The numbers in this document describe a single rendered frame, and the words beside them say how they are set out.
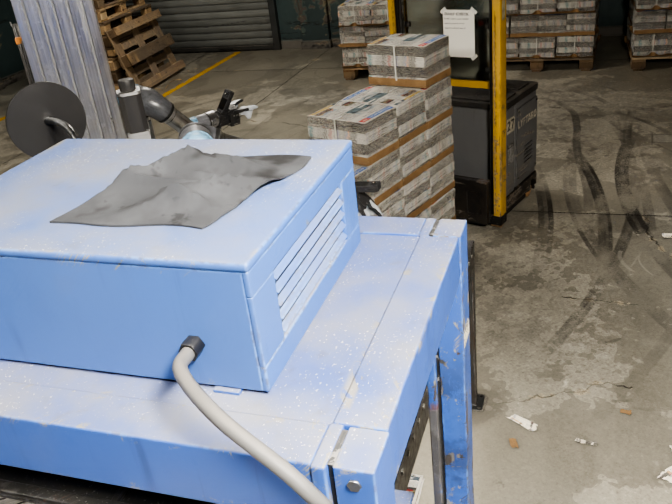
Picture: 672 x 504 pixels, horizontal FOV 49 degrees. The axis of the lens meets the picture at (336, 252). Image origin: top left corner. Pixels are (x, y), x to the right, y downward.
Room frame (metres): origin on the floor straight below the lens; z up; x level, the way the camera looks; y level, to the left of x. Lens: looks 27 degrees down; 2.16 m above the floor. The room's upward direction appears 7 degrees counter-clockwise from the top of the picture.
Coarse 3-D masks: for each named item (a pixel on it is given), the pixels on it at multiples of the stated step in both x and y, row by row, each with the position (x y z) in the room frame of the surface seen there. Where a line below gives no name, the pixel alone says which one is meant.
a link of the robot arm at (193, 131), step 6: (186, 126) 2.44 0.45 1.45; (192, 126) 2.41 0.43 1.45; (198, 126) 2.41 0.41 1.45; (204, 126) 2.44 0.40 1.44; (180, 132) 2.43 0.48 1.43; (186, 132) 2.37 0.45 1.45; (192, 132) 2.35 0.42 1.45; (198, 132) 2.34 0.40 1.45; (204, 132) 2.36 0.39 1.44; (210, 132) 2.44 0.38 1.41; (180, 138) 2.38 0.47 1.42; (186, 138) 2.32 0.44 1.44; (192, 138) 2.31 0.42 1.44; (198, 138) 2.31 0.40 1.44; (204, 138) 2.32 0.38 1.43; (210, 138) 2.34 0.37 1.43
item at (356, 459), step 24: (336, 432) 0.70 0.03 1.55; (360, 432) 0.69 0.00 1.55; (384, 432) 0.69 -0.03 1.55; (336, 456) 0.66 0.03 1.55; (360, 456) 0.65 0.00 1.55; (384, 456) 0.66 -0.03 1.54; (312, 480) 0.65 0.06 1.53; (336, 480) 0.64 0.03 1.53; (360, 480) 0.63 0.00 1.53; (384, 480) 0.65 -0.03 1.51
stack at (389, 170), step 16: (416, 144) 3.82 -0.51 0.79; (384, 160) 3.56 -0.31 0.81; (400, 160) 3.68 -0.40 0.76; (416, 160) 3.80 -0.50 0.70; (368, 176) 3.43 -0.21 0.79; (384, 176) 3.55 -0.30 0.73; (400, 176) 3.67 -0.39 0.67; (368, 192) 3.42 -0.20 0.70; (400, 192) 3.64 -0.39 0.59; (416, 192) 3.78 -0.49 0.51; (384, 208) 3.52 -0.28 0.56; (400, 208) 3.63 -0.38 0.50; (416, 208) 3.77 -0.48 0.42
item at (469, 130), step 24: (456, 96) 4.60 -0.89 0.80; (480, 96) 4.53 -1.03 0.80; (528, 96) 4.63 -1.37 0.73; (456, 120) 4.55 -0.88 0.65; (480, 120) 4.44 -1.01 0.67; (528, 120) 4.61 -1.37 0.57; (456, 144) 4.55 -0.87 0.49; (480, 144) 4.44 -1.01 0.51; (528, 144) 4.62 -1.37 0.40; (456, 168) 4.56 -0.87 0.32; (480, 168) 4.45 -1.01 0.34; (528, 168) 4.62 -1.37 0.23; (528, 192) 4.67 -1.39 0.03
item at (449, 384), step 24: (456, 312) 1.19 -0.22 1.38; (456, 336) 1.19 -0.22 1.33; (456, 360) 1.19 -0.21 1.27; (432, 384) 1.20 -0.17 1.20; (456, 384) 1.19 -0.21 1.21; (432, 408) 1.20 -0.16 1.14; (456, 408) 1.19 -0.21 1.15; (432, 432) 1.21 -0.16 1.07; (456, 432) 1.19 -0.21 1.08; (432, 456) 1.21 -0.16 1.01; (456, 456) 1.19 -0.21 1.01; (456, 480) 1.19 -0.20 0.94
